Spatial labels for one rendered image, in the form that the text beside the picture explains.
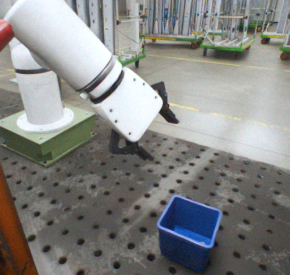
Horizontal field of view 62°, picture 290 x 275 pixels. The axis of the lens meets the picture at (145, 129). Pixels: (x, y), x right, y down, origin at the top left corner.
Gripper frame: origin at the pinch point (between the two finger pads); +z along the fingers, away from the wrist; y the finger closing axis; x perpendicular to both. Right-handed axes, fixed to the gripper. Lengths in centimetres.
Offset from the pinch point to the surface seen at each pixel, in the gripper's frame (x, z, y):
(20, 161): 49, -5, -24
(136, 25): 534, 130, 353
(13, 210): -21.4, -22.2, -17.2
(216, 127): 128, 151, 95
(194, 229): -3.4, 20.1, -10.8
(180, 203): -1.4, 14.1, -7.9
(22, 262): -20.4, -19.0, -20.3
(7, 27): -10.4, -29.9, -6.2
